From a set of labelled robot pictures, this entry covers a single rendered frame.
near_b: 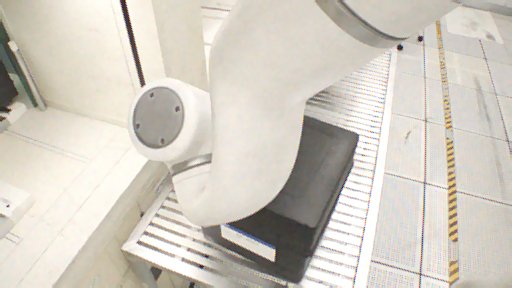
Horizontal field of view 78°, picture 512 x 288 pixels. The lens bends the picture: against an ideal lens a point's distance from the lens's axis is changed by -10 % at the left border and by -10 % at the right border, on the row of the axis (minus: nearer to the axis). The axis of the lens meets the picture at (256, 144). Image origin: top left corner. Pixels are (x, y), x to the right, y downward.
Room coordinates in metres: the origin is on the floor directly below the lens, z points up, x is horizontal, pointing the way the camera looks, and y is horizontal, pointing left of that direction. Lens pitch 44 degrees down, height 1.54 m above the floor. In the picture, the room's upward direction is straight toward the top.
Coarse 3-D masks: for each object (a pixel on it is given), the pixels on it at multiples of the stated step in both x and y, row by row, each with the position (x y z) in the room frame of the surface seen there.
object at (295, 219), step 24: (312, 120) 0.62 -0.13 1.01; (312, 144) 0.54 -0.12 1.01; (336, 144) 0.54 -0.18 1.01; (312, 168) 0.47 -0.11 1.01; (336, 168) 0.47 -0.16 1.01; (288, 192) 0.41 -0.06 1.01; (312, 192) 0.41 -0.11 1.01; (336, 192) 0.44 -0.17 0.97; (264, 216) 0.37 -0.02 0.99; (288, 216) 0.35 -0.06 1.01; (312, 216) 0.35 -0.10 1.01; (288, 240) 0.34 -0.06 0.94; (312, 240) 0.33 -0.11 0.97
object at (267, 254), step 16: (224, 224) 0.42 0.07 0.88; (224, 240) 0.42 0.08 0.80; (240, 240) 0.40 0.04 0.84; (256, 240) 0.38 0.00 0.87; (320, 240) 0.43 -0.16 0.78; (256, 256) 0.38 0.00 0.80; (272, 256) 0.36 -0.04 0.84; (288, 256) 0.35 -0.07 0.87; (288, 272) 0.34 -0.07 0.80; (304, 272) 0.35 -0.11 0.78
